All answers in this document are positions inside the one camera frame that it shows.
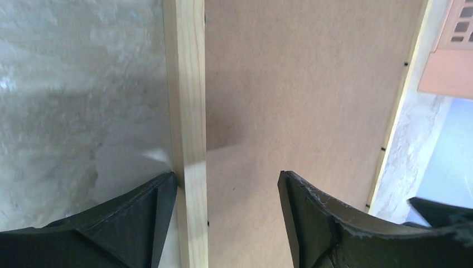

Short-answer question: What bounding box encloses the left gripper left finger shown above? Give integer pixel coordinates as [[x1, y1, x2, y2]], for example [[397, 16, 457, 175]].
[[1, 172, 177, 267]]

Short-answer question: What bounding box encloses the brown backing board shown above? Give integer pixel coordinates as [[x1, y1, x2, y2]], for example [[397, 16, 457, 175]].
[[204, 0, 426, 268]]

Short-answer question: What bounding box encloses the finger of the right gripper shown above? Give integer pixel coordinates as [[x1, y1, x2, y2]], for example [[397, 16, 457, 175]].
[[402, 197, 472, 229]]

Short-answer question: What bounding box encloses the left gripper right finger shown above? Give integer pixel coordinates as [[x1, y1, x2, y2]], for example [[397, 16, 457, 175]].
[[278, 171, 472, 267]]

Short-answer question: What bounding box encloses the orange desk file organizer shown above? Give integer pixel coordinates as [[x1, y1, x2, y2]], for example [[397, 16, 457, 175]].
[[418, 0, 472, 99]]

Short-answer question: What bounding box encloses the wooden picture frame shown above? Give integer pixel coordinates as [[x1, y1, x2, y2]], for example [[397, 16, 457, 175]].
[[162, 0, 435, 268]]

